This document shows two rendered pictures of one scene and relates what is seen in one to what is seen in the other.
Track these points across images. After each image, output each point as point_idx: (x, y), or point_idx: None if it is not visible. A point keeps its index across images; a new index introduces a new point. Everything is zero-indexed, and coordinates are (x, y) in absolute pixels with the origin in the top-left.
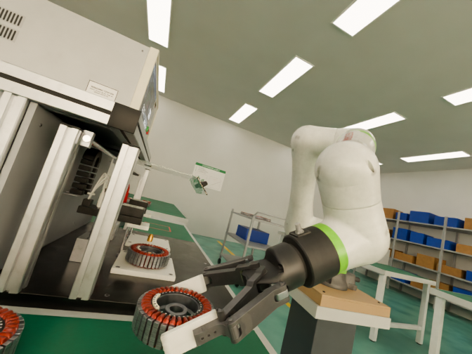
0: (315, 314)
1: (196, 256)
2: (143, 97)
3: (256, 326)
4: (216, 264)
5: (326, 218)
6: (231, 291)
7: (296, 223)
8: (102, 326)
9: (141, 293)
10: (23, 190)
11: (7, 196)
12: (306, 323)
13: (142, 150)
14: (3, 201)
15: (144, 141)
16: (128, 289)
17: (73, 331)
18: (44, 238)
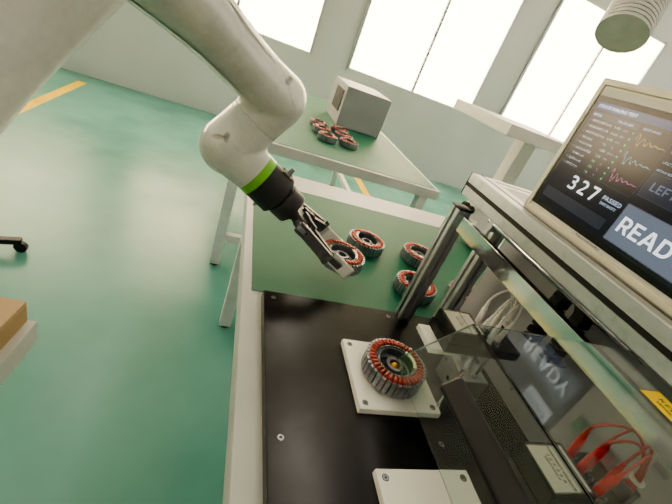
0: (36, 336)
1: (299, 497)
2: (552, 163)
3: (244, 293)
4: (325, 248)
5: (266, 150)
6: (240, 358)
7: (293, 169)
8: (373, 304)
9: (365, 318)
10: (498, 286)
11: (487, 278)
12: None
13: (536, 256)
14: (484, 279)
15: (527, 231)
16: (378, 325)
17: (384, 302)
18: (452, 297)
